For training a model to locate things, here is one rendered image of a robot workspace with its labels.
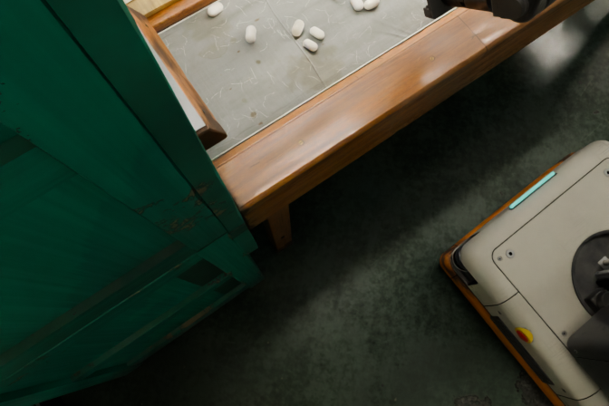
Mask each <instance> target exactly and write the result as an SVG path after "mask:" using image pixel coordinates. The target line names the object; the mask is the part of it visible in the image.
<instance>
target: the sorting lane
mask: <svg viewBox="0 0 609 406"><path fill-rule="evenodd" d="M365 1H366V0H362V2H363V9H362V10H361V11H356V10H354V8H353V6H352V4H351V2H350V0H217V1H216V2H220V3H221V4H222V5H223V10H222V12H220V13H219V14H217V15H216V16H214V17H212V16H209V15H208V8H209V7H211V6H212V5H213V4H214V3H216V2H214V3H212V4H211V5H208V6H206V7H204V8H203V9H201V10H199V11H197V12H196V13H195V14H192V15H190V16H188V17H186V18H185V19H183V20H181V21H179V22H177V23H176V24H174V25H172V26H170V27H169V28H167V29H165V30H163V31H161V32H160V33H158V35H159V37H160V39H161V40H162V41H163V43H164V44H165V45H166V46H167V48H168V49H169V51H170V53H171V54H172V56H173V57H174V59H175V60H176V62H177V63H178V65H179V67H180V68H181V70H182V71H183V72H184V73H185V75H186V77H187V79H188V80H189V81H190V83H191V84H192V85H193V87H194V88H195V90H196V91H197V93H198V95H199V96H200V97H201V99H202V100H203V102H204V103H205V104H206V105H207V106H208V108H209V109H210V111H211V112H212V114H213V115H214V117H215V119H216V120H217V122H218V123H219V124H220V125H221V126H222V128H223V129H224V131H225V132H226V133H227V137H226V138H225V139H224V140H222V141H221V142H219V143H218V144H216V145H214V146H213V147H211V148H209V149H208V150H206V152H207V153H208V155H209V157H210V159H211V161H214V160H216V159H217V158H219V157H221V156H222V155H224V154H225V153H227V152H229V151H230V150H232V149H234V148H235V147H236V146H238V145H239V144H241V143H243V142H244V141H246V140H248V139H250V138H251V137H253V136H254V135H256V134H258V133H259V132H260V131H262V130H264V129H265V128H267V127H268V126H270V125H272V124H273V123H275V122H276V121H279V120H280V119H282V118H283V117H285V116H286V115H287V114H289V113H290V112H292V111H294V110H296V109H297V108H299V107H301V106H302V105H304V104H305V103H307V102H309V101H311V100H312V99H313V98H315V97H316V96H318V95H319V94H321V93H323V92H325V91H326V90H328V89H330V88H331V87H333V86H334V85H336V84H337V83H338V82H340V81H342V80H344V79H345V78H347V77H348V76H350V75H352V74H353V73H355V72H357V71H359V70H360V69H362V68H363V67H364V66H366V65H367V64H369V63H371V62H373V61H374V60H376V59H377V58H379V57H381V56H382V55H384V54H385V53H387V52H389V51H390V50H391V49H393V48H395V47H396V46H398V45H399V44H402V43H403V42H405V41H406V40H408V39H410V38H411V37H413V36H414V35H415V34H417V33H419V32H420V31H422V30H424V29H425V28H427V27H428V26H430V25H432V24H434V23H435V22H437V21H439V20H440V19H441V18H442V17H444V16H446V15H448V14H449V13H451V12H453V11H454V10H456V9H457V8H458V7H454V8H452V9H451V10H449V11H448V12H447V13H445V14H443V15H442V16H440V17H438V18H437V19H430V18H428V17H426V16H425V14H424V11H423V7H425V6H426V5H428V4H427V0H380V3H379V4H378V5H377V6H375V7H374V8H373V9H371V10H367V9H365V8H364V2H365ZM299 19H300V20H302V21H303V22H304V29H303V31H302V32H301V34H300V35H299V36H294V35H293V34H292V28H293V25H294V23H295V21H296V20H299ZM249 25H253V26H254V27H255V28H256V40H255V41H254V42H253V43H248V42H247V40H246V29H247V27H248V26H249ZM314 26H315V27H317V28H319V29H320V30H322V31H324V38H323V39H322V40H319V39H317V38H316V37H314V36H312V35H311V34H310V29H311V28H312V27H314ZM305 39H309V40H311V41H313V42H315V43H316V44H317V50H316V51H310V50H309V49H307V48H305V47H304V45H303V42H304V40H305Z"/></svg>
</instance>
